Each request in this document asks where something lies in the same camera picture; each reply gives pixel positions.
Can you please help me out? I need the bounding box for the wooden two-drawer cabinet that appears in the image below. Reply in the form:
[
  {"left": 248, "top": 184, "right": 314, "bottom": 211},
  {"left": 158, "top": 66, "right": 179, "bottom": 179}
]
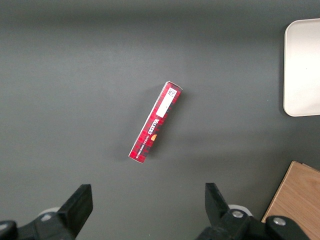
[{"left": 261, "top": 160, "right": 320, "bottom": 240}]

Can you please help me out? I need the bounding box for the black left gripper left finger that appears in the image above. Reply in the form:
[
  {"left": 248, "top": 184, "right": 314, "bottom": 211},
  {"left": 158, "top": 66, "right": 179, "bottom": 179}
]
[{"left": 0, "top": 183, "right": 94, "bottom": 240}]

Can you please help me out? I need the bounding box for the red tartan shortbread box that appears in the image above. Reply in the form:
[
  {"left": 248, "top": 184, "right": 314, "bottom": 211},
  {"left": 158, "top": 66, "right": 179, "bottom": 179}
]
[{"left": 128, "top": 80, "right": 184, "bottom": 165}]

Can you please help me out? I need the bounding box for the beige rectangular tray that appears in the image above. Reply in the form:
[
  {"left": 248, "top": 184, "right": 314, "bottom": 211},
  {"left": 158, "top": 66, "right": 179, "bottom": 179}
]
[{"left": 282, "top": 18, "right": 320, "bottom": 118}]

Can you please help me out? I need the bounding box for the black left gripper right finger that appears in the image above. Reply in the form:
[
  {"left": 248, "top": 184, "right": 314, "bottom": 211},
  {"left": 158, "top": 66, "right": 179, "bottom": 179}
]
[{"left": 194, "top": 182, "right": 311, "bottom": 240}]

